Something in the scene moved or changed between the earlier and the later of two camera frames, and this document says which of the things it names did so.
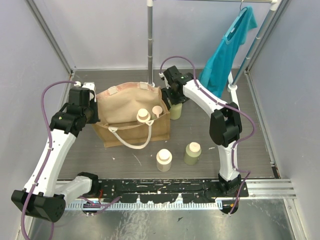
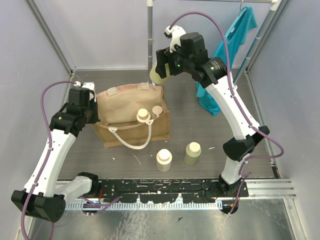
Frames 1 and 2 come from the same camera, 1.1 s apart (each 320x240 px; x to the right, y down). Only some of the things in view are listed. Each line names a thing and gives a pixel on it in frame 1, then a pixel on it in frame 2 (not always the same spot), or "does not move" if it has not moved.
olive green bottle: (193, 151) does not move
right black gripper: (164, 96) -> (162, 57)
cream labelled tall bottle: (143, 116) does not move
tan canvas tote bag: (118, 108) does not move
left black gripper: (92, 115) does not move
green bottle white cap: (176, 111) -> (156, 78)
